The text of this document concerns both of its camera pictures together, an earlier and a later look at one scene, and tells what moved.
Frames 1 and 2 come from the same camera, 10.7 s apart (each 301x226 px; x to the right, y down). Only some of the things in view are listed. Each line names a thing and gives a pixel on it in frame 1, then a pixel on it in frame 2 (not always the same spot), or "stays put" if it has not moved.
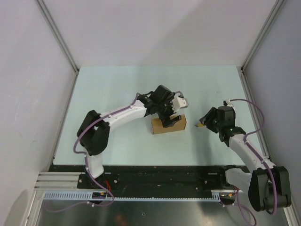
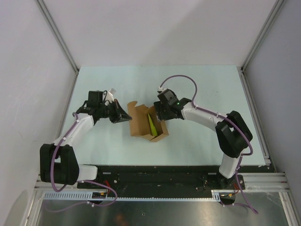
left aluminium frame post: [61, 40] stays put
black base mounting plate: [147, 178] stays put
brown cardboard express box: [157, 127] → [139, 124]
